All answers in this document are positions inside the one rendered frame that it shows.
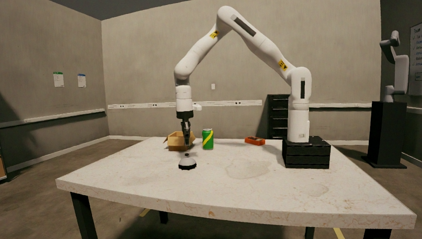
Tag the green drink can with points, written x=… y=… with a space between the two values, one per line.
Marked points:
x=207 y=135

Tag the orange digital multimeter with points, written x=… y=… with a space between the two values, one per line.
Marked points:
x=255 y=141

